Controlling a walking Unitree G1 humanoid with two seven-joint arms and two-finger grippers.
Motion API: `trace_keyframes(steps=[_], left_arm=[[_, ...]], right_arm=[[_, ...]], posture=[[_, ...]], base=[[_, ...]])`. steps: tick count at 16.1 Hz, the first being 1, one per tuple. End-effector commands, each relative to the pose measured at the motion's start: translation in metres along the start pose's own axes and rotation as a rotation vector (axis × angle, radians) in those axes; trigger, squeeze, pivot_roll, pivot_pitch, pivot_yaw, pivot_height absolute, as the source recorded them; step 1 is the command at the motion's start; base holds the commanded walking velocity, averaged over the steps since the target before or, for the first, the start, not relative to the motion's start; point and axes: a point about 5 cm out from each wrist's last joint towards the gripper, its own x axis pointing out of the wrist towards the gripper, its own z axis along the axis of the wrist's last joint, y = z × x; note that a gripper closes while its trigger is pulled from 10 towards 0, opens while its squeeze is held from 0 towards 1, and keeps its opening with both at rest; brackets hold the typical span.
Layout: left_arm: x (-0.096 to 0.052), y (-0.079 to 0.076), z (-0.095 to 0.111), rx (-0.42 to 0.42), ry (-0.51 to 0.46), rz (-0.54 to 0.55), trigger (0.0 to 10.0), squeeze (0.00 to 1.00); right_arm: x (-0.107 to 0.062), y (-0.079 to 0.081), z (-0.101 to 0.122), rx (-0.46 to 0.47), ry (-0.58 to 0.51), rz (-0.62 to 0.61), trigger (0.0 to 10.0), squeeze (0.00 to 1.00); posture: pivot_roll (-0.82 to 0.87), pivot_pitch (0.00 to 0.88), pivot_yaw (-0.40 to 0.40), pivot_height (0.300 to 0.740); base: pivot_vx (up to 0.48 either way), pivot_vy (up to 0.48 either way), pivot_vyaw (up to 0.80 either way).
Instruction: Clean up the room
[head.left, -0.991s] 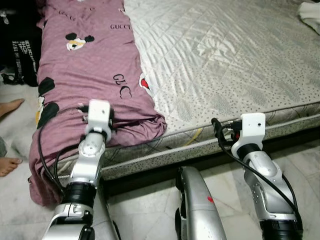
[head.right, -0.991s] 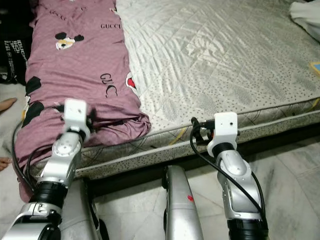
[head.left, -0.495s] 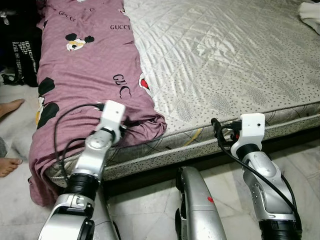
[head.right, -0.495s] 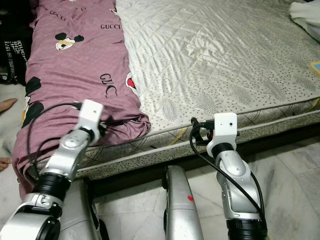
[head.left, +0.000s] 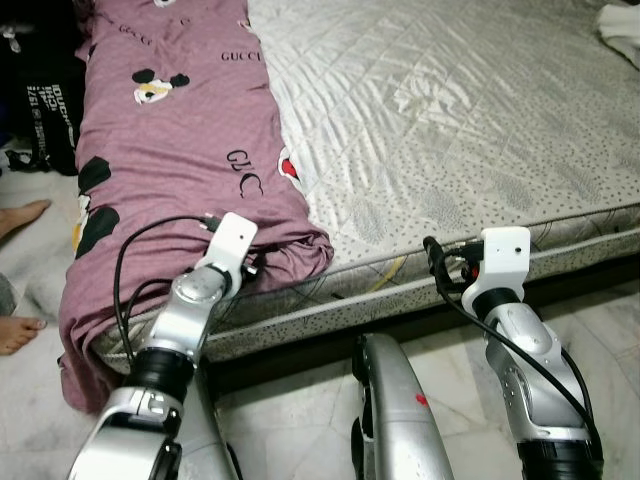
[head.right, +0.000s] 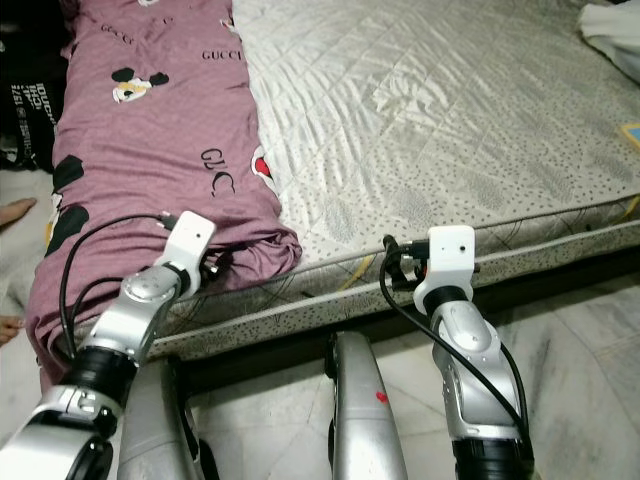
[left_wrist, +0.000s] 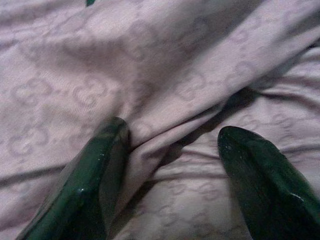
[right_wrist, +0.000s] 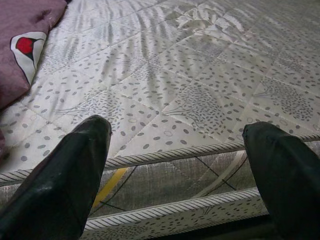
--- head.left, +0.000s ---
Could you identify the purple cartoon print blanket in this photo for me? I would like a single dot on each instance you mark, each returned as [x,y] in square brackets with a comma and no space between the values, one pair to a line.
[180,150]

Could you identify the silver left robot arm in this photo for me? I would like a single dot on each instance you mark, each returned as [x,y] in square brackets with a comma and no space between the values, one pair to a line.
[190,310]

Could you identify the white quilted mattress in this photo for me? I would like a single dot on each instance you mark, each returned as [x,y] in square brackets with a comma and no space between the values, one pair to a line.
[450,100]

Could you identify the silver right robot leg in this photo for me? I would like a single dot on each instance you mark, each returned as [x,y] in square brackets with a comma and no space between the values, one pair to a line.
[395,420]

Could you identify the silver robot leg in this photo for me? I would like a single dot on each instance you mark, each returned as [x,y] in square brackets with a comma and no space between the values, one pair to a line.
[215,440]
[395,420]

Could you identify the silver left robot leg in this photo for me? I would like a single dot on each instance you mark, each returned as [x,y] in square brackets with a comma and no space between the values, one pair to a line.
[215,440]

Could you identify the white pillow with writing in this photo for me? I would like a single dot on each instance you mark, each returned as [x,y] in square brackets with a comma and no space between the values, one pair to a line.
[622,30]

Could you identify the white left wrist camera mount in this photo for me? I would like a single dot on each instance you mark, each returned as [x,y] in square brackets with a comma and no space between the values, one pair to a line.
[232,240]

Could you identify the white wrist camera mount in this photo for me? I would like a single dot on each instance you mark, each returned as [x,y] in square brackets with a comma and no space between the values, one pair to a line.
[232,240]
[505,255]

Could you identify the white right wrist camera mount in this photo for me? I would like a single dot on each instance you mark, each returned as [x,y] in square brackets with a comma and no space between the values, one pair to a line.
[505,255]

